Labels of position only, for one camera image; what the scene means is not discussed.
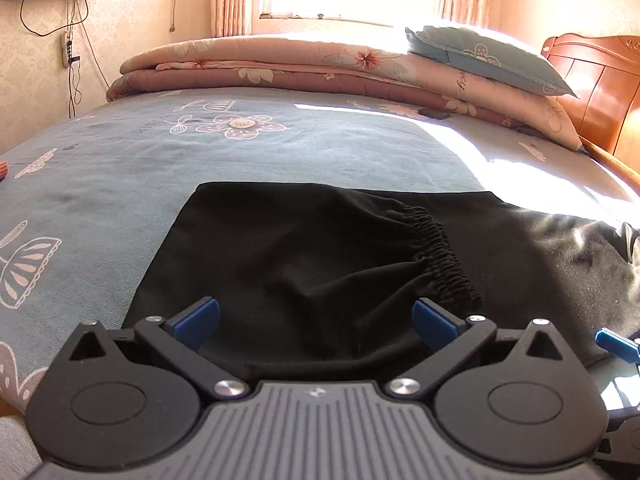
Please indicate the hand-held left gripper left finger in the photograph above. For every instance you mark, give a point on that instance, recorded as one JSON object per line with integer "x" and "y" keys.
{"x": 197, "y": 322}

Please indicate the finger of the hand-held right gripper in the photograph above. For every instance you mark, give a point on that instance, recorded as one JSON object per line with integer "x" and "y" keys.
{"x": 615, "y": 342}

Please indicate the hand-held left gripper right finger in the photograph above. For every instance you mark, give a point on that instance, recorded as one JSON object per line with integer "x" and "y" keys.
{"x": 435, "y": 322}

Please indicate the black pants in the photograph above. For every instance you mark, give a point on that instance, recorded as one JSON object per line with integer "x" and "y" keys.
{"x": 300, "y": 260}

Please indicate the blue floral bed sheet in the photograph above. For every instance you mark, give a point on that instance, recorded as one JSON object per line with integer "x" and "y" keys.
{"x": 125, "y": 170}

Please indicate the black phone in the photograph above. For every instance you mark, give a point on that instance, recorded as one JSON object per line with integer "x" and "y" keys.
{"x": 434, "y": 112}

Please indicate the pink clothing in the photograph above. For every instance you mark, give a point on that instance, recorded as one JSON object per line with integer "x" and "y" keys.
{"x": 3, "y": 170}

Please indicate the wooden headboard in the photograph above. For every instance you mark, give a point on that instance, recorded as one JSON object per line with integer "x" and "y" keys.
{"x": 600, "y": 90}

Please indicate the blue floral pillow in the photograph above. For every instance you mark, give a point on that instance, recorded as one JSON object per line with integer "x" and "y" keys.
{"x": 490, "y": 60}

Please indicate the pink floral quilt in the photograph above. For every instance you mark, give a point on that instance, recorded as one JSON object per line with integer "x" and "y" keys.
{"x": 300, "y": 70}

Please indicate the white power strip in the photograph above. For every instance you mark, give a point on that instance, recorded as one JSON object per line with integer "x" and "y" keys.
{"x": 66, "y": 50}

